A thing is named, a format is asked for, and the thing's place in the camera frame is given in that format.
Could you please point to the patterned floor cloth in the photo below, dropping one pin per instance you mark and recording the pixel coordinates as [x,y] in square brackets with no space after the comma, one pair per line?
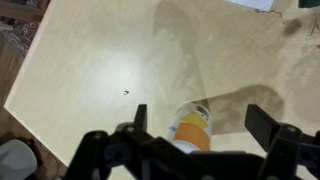
[18,36]

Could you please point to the white printed can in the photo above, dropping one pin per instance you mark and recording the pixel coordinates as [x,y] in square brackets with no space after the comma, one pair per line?
[193,130]

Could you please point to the small dark table crumb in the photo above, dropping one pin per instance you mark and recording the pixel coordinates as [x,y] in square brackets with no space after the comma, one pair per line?
[126,92]

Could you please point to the wooden dining chair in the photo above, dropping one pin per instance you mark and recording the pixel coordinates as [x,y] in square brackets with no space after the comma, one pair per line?
[20,8]

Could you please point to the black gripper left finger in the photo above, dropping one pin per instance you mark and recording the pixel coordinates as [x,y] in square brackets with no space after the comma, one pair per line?
[100,153]

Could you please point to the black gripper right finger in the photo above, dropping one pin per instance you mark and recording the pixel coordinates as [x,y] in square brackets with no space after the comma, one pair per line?
[290,150]

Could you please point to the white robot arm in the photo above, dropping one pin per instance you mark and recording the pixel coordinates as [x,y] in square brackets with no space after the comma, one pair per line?
[15,160]

